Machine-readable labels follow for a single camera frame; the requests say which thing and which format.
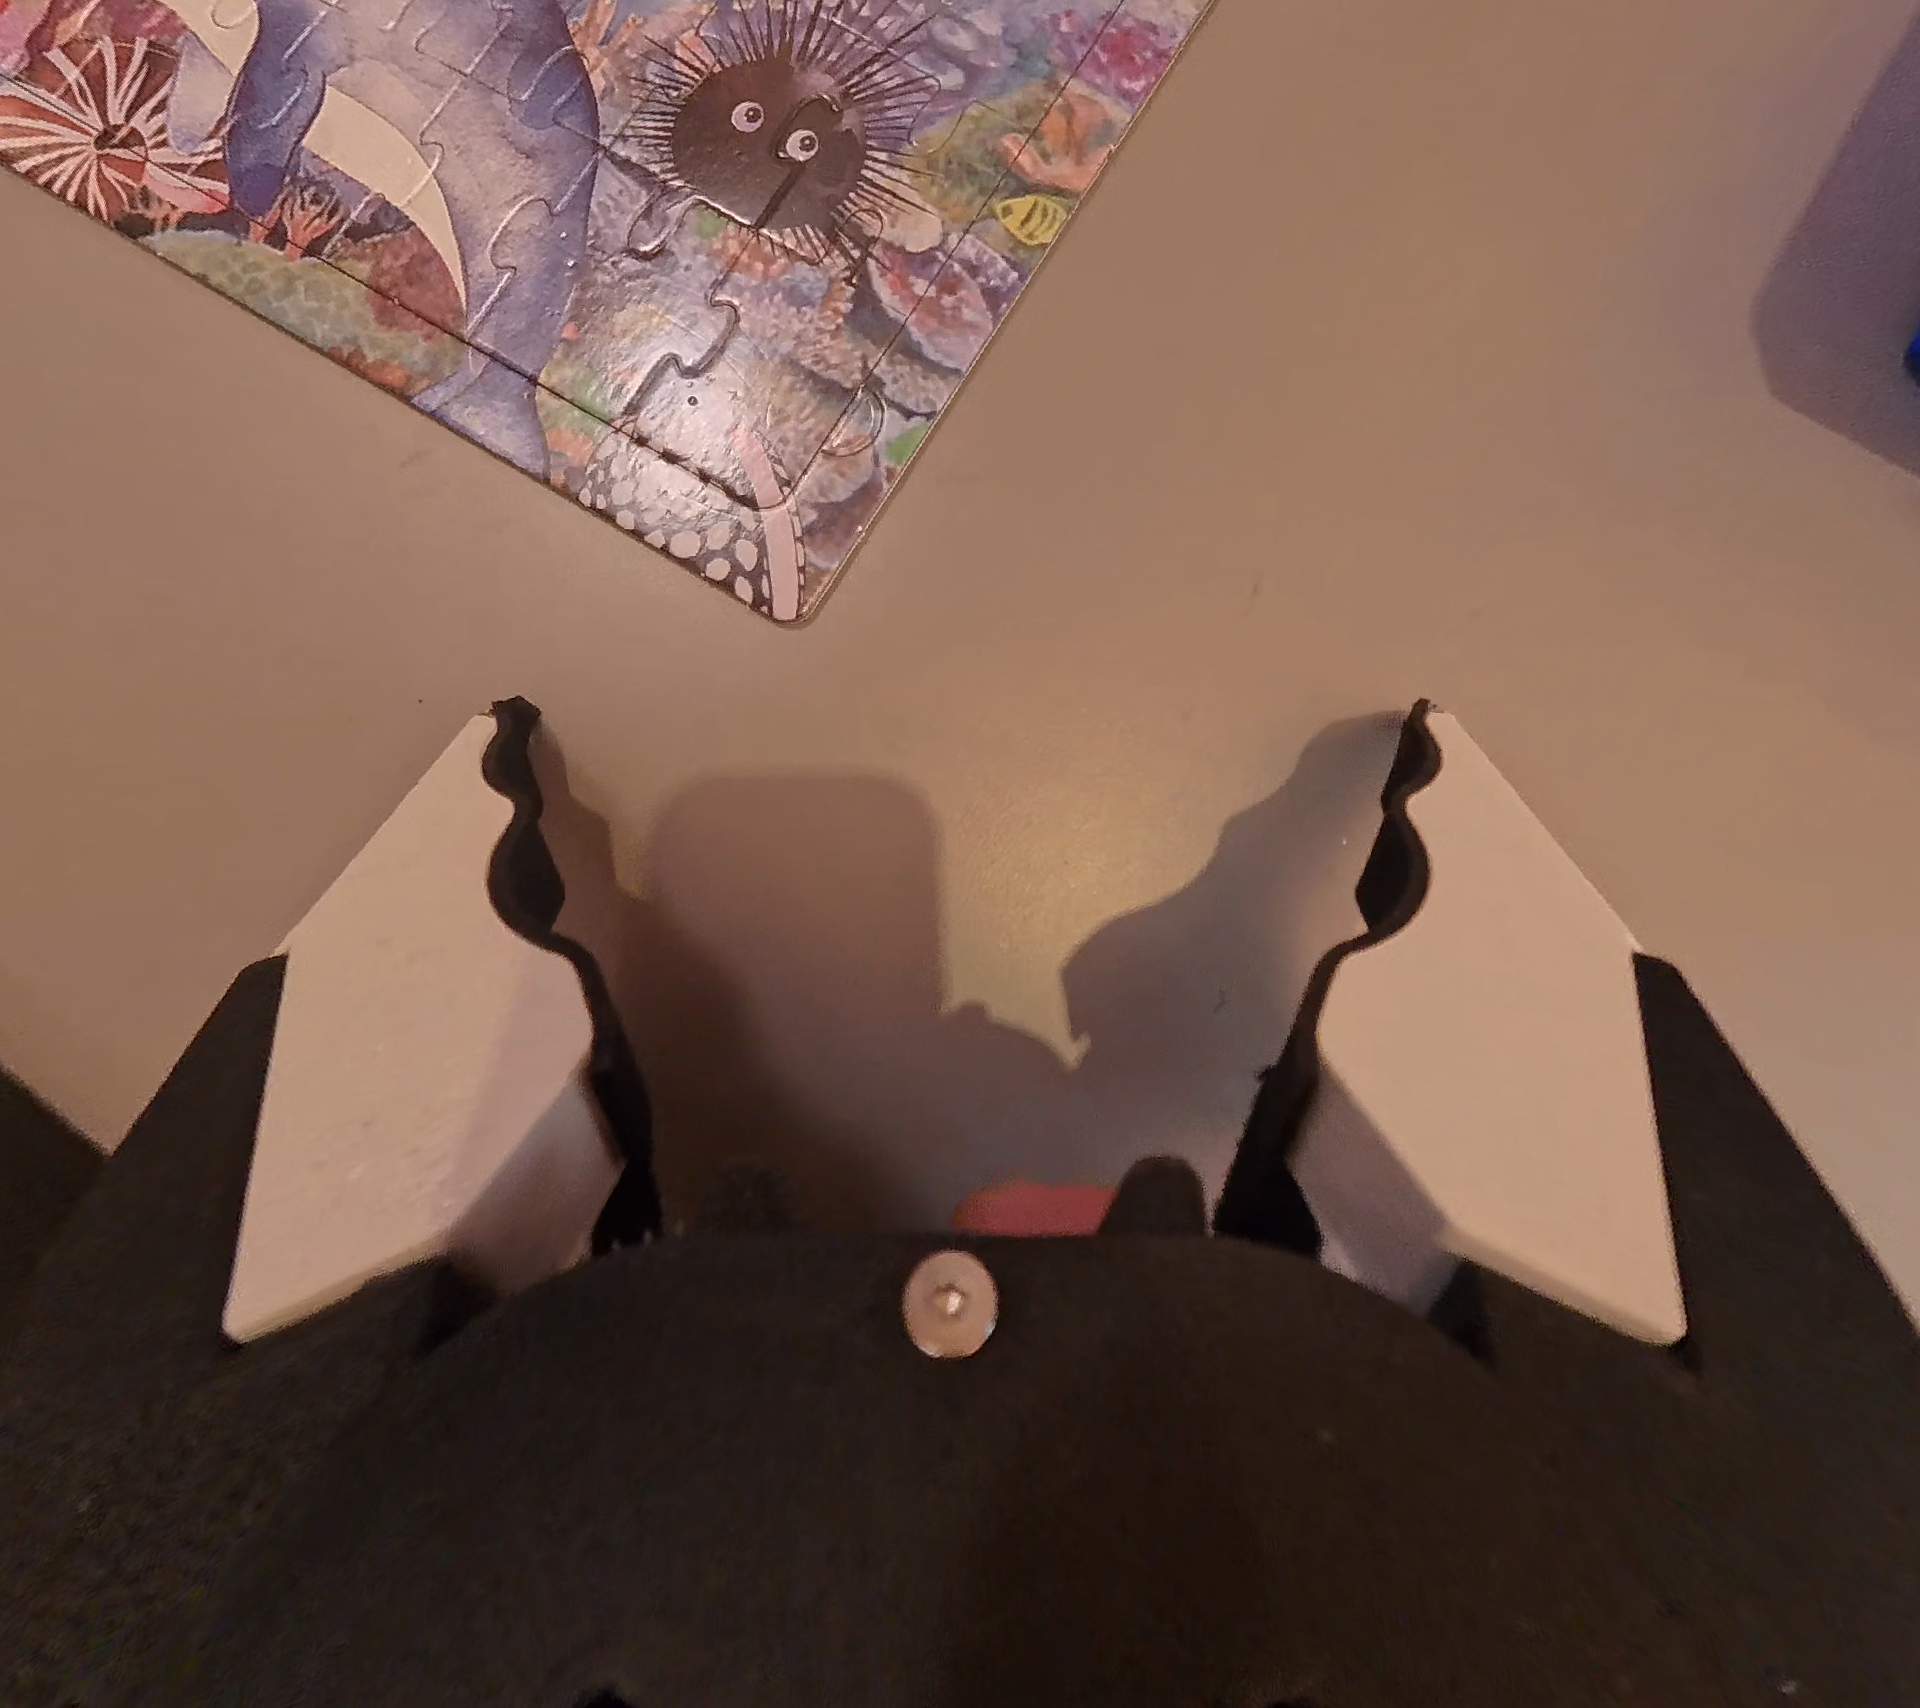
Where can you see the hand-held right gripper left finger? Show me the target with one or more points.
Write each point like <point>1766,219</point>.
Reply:
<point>404,1066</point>

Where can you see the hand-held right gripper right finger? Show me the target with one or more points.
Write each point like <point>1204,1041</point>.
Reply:
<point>1500,1066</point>

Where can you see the sea animals jigsaw puzzle board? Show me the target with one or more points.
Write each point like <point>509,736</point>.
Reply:
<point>452,15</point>

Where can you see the person's right hand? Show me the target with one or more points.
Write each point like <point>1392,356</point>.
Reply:
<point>1036,1212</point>

